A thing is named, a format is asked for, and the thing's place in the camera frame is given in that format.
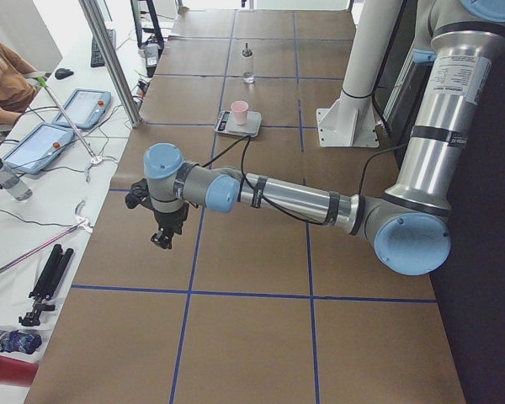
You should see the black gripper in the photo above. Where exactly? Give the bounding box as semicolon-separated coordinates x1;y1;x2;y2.
151;200;189;249

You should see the pink plastic cup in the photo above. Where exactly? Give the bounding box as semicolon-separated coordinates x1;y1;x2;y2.
231;100;249;125

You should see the glass sauce dispenser bottle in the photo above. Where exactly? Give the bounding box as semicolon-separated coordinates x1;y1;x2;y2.
241;42;255;84

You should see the grey digital kitchen scale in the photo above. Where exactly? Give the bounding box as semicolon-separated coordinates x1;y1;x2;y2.
213;109;263;138

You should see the black folded tripod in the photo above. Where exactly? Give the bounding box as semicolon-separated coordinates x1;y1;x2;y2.
19;244;74;327

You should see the far teach pendant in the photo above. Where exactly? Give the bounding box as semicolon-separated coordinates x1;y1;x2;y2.
63;88;112;130

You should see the teach pendant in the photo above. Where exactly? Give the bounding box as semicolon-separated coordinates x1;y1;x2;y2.
63;88;112;130
3;123;74;175

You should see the near teach pendant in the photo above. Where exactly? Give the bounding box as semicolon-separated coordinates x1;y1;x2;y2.
3;123;74;175

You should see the clear water bottle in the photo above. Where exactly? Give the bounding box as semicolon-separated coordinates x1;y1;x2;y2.
0;158;32;201

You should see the blue folded umbrella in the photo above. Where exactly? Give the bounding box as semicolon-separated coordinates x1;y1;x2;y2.
0;329;42;354

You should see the black keyboard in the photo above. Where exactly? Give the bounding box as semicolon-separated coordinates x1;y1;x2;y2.
90;37;105;67

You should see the black computer mouse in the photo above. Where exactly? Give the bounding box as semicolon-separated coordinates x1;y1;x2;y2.
54;67;74;80

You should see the thin metal rod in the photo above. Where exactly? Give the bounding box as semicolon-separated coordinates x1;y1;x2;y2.
36;76;103;165

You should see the red cylinder bottle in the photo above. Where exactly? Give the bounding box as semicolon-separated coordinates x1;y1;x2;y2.
0;355;39;387

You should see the person in orange shirt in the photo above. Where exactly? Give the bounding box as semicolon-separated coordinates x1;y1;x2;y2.
0;42;39;126

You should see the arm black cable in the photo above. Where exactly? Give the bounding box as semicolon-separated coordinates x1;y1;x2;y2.
199;135;409;226

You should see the aluminium frame post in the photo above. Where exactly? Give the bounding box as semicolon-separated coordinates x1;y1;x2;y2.
79;0;142;128

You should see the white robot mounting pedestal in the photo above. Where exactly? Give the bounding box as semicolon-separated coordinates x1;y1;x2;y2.
316;0;402;148

